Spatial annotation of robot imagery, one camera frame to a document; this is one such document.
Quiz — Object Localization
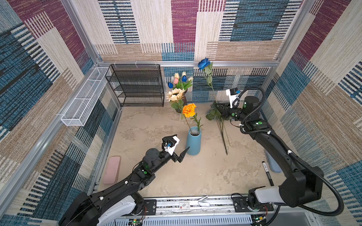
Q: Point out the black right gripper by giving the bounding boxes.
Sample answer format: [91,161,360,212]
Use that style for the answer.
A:
[213,102,248,122]

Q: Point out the teal cylindrical vase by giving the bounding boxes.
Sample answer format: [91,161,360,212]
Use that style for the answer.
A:
[186,127,202,155]

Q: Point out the pink ribbed glass vase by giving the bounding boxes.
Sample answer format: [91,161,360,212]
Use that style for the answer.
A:
[175,89,188,114]

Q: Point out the orange marigold flower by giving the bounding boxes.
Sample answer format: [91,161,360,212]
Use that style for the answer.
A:
[182,103,203,136]

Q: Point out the cream dahlia flower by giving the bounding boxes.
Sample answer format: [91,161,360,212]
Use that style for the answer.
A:
[166,88,185,110]

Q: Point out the blue rose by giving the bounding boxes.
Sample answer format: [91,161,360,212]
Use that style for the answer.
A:
[197,57,231,147]

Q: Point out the dusty blue hydrangea bunch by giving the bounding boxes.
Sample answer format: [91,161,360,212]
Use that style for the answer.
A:
[206,101,228,155]

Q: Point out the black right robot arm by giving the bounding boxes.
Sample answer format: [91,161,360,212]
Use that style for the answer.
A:
[216,97,345,216]

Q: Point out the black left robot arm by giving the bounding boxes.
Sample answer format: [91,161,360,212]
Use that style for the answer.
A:
[58,135,187,226]

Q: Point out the blue glasses case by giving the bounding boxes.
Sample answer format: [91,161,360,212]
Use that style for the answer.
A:
[265,150,282,173]

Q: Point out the pink glasses case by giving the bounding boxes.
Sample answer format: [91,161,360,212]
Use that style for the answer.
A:
[103,156,121,185]

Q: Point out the black white marker pen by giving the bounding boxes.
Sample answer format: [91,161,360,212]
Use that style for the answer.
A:
[262,161,274,186]

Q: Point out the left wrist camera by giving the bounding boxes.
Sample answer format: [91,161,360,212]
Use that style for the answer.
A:
[162,135,180,155]

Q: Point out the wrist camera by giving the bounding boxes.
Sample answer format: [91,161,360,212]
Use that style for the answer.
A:
[226,88,240,108]
[162,135,180,155]

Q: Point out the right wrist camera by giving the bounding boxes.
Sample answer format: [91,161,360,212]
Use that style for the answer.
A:
[226,88,240,108]

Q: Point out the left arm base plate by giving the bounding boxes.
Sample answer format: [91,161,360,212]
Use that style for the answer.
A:
[131,199,157,216]

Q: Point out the black wire mesh shelf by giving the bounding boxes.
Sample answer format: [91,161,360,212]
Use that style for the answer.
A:
[106,64,165,107]

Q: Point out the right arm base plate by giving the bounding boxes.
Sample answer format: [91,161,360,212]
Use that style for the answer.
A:
[231,194,274,213]

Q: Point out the aluminium mounting rail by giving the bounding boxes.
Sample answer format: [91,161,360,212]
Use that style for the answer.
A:
[113,193,312,218]

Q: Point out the white wire mesh basket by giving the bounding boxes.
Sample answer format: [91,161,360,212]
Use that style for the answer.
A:
[61,67,108,127]

